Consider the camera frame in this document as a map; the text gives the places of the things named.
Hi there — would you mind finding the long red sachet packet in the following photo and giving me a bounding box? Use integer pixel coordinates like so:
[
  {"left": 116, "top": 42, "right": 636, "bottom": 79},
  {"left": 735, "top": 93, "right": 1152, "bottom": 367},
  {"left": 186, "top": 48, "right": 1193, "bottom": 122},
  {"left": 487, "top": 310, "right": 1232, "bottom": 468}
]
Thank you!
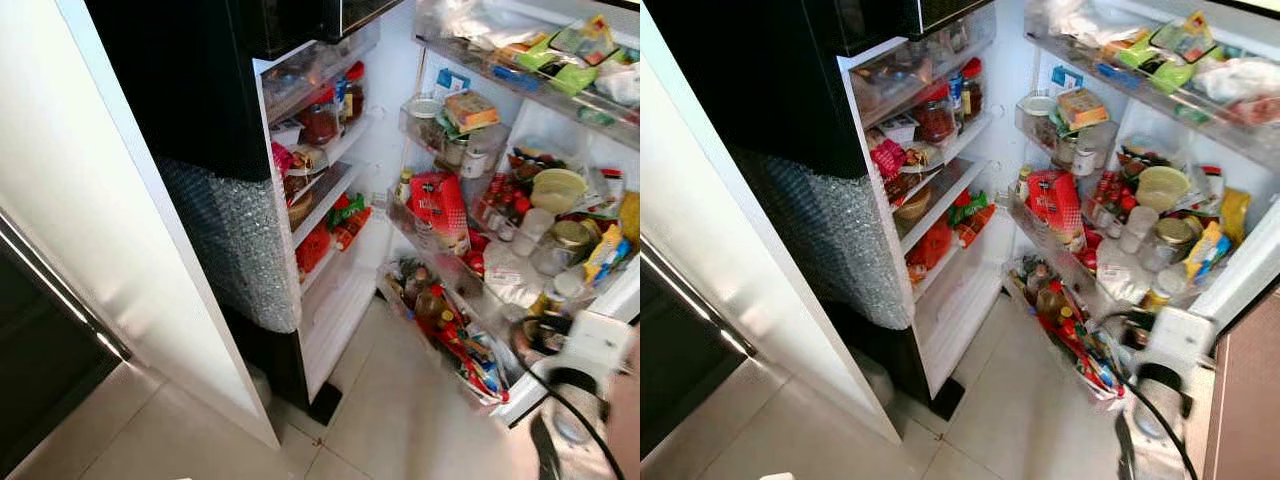
[
  {"left": 1060, "top": 315, "right": 1126, "bottom": 393},
  {"left": 435, "top": 310, "right": 506, "bottom": 396}
]

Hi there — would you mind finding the amber oil bottle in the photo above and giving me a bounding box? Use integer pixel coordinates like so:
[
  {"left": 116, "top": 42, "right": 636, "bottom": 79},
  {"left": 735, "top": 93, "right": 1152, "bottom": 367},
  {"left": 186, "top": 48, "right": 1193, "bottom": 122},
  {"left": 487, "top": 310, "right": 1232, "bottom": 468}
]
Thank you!
[
  {"left": 1035, "top": 280, "right": 1071, "bottom": 323},
  {"left": 415, "top": 280, "right": 453, "bottom": 326}
]

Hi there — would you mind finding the glass jar gold lid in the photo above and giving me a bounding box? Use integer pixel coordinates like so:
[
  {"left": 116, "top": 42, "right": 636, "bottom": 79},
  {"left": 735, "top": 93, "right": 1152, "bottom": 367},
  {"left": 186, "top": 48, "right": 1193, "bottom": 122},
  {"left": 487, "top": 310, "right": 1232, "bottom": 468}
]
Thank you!
[
  {"left": 535, "top": 220, "right": 596, "bottom": 278},
  {"left": 1145, "top": 217, "right": 1198, "bottom": 273}
]

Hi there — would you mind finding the clear plastic cup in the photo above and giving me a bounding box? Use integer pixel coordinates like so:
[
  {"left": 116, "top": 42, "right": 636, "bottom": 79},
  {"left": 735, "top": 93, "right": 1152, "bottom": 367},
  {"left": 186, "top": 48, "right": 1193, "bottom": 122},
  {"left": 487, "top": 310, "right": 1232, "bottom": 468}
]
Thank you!
[
  {"left": 515, "top": 207, "right": 556, "bottom": 258},
  {"left": 1120, "top": 205, "right": 1159, "bottom": 254}
]

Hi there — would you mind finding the yellow blue packet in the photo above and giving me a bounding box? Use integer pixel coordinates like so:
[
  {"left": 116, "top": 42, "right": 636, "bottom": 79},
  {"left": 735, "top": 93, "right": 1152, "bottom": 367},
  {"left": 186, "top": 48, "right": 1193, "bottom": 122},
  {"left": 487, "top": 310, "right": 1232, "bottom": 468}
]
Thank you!
[
  {"left": 1183, "top": 220, "right": 1231, "bottom": 283},
  {"left": 583, "top": 225, "right": 633, "bottom": 286}
]

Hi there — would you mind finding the brown wooden panel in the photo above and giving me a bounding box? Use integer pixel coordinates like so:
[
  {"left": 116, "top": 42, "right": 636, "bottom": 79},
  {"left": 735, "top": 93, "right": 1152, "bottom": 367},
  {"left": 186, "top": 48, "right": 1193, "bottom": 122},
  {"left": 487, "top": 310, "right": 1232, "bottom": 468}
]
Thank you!
[{"left": 1200, "top": 285, "right": 1280, "bottom": 480}]

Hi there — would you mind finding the yellow green plastic bowl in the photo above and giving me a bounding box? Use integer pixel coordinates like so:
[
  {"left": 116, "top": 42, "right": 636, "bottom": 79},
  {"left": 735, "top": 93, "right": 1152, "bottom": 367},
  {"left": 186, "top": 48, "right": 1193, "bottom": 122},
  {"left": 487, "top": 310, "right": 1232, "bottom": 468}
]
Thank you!
[
  {"left": 530, "top": 168, "right": 589, "bottom": 214},
  {"left": 1137, "top": 165, "right": 1191, "bottom": 213}
]

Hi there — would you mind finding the large red packet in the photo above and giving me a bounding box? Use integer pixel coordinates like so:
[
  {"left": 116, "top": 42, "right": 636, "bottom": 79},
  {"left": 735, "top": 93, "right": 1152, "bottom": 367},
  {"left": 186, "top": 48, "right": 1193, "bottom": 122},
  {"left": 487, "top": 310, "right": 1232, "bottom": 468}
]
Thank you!
[
  {"left": 410, "top": 172, "right": 471, "bottom": 251},
  {"left": 1026, "top": 168, "right": 1081, "bottom": 246}
]

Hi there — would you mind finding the orange red packet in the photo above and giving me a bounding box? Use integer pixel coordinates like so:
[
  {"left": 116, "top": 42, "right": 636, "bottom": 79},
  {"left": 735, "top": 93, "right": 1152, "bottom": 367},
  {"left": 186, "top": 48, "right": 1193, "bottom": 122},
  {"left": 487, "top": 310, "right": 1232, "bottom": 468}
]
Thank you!
[
  {"left": 335, "top": 207, "right": 373, "bottom": 251},
  {"left": 955, "top": 205, "right": 996, "bottom": 249}
]

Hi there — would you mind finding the white tall cabinet panel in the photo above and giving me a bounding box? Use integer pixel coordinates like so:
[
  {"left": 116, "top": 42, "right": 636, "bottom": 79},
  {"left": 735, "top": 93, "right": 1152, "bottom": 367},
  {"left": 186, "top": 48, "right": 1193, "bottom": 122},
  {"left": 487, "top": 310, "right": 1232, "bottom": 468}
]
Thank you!
[
  {"left": 640, "top": 5, "right": 901, "bottom": 443},
  {"left": 0, "top": 0, "right": 281, "bottom": 449}
]

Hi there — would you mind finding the red mesh bag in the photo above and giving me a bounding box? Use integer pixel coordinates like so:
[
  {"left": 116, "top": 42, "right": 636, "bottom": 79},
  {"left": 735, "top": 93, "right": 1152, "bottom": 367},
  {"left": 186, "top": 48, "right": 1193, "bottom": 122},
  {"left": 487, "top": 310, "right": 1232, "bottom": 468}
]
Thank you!
[
  {"left": 907, "top": 220, "right": 953, "bottom": 283},
  {"left": 296, "top": 225, "right": 333, "bottom": 276}
]

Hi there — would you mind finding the orange box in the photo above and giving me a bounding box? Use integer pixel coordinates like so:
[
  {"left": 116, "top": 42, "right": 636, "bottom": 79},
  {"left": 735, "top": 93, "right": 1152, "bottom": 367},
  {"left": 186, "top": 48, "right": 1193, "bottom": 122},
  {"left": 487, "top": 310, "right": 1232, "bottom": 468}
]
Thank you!
[
  {"left": 1057, "top": 87, "right": 1109, "bottom": 131},
  {"left": 443, "top": 90, "right": 501, "bottom": 133}
]

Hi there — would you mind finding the glass jar white lid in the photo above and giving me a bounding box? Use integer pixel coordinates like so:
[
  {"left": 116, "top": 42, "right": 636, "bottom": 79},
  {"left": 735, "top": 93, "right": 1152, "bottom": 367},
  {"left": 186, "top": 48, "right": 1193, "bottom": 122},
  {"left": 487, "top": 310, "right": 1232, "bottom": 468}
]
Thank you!
[
  {"left": 408, "top": 95, "right": 446, "bottom": 141},
  {"left": 1020, "top": 92, "right": 1059, "bottom": 141}
]

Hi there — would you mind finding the light green snack packet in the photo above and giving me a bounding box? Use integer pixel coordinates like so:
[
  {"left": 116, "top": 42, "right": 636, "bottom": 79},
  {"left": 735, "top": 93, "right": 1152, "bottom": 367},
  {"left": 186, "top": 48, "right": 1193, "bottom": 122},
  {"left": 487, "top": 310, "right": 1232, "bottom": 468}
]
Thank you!
[
  {"left": 535, "top": 55, "right": 599, "bottom": 98},
  {"left": 1148, "top": 55, "right": 1199, "bottom": 96}
]

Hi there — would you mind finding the dark red jar red lid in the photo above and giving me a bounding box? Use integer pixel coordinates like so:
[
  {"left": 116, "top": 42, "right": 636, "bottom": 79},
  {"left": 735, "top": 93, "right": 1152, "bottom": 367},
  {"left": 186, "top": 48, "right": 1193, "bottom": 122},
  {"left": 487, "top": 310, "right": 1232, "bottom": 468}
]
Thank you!
[
  {"left": 303, "top": 90, "right": 341, "bottom": 148},
  {"left": 915, "top": 85, "right": 958, "bottom": 146}
]

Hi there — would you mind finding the brown bottle red cap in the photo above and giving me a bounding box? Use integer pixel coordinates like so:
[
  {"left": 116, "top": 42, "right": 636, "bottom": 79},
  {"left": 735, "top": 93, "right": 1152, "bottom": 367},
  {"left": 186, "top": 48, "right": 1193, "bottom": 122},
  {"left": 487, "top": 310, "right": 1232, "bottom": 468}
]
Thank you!
[
  {"left": 960, "top": 58, "right": 985, "bottom": 123},
  {"left": 343, "top": 62, "right": 367, "bottom": 123}
]

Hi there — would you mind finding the clear bubble wrap sheet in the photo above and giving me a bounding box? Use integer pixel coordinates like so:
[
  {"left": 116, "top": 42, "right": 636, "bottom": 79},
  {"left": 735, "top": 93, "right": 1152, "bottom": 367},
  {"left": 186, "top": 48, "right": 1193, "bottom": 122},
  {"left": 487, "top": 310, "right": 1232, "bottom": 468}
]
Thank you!
[
  {"left": 735, "top": 150, "right": 913, "bottom": 331},
  {"left": 160, "top": 155, "right": 301, "bottom": 333}
]

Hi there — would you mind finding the clear plastic bag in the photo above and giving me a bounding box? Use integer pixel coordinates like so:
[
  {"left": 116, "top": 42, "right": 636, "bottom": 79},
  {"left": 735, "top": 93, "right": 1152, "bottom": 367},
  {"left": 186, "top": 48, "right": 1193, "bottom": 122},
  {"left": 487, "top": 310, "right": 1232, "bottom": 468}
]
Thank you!
[
  {"left": 1030, "top": 0, "right": 1151, "bottom": 46},
  {"left": 420, "top": 0, "right": 546, "bottom": 46}
]

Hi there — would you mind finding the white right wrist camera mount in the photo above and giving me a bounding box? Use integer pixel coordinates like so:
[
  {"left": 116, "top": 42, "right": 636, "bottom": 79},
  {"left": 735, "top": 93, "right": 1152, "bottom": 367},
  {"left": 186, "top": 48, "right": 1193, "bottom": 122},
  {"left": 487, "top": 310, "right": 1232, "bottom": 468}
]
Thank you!
[
  {"left": 1140, "top": 305, "right": 1216, "bottom": 386},
  {"left": 545, "top": 310, "right": 636, "bottom": 396}
]

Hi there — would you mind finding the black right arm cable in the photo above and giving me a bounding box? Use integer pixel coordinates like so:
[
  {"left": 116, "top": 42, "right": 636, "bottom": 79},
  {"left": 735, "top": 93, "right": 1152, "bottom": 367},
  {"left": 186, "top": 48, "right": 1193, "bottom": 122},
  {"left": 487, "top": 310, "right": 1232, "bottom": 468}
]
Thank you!
[
  {"left": 1098, "top": 312, "right": 1199, "bottom": 480},
  {"left": 512, "top": 315, "right": 626, "bottom": 480}
]

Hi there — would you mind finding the dark cabinet with silver handle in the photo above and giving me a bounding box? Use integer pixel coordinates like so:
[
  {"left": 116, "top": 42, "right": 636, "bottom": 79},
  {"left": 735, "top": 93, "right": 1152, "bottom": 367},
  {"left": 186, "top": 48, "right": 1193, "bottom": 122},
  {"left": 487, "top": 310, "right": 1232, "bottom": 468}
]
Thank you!
[
  {"left": 640, "top": 240, "right": 756, "bottom": 456},
  {"left": 0, "top": 215, "right": 131, "bottom": 476}
]

